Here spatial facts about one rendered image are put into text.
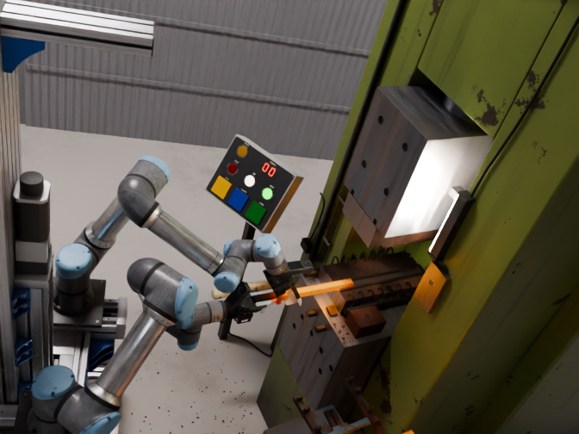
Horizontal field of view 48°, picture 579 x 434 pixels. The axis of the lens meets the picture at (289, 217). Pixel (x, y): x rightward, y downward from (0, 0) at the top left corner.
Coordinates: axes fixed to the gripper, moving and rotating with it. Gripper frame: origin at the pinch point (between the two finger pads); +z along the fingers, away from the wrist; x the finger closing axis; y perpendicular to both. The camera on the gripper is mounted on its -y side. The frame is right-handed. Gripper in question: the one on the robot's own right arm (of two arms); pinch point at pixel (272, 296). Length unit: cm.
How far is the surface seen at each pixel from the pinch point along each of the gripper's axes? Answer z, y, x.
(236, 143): 10, -17, -70
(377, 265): 51, 1, -7
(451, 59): 41, -93, -5
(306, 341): 21.9, 30.2, 1.8
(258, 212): 12.5, -2.0, -42.9
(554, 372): 91, 0, 59
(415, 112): 32, -76, -1
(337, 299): 27.7, 4.8, 3.0
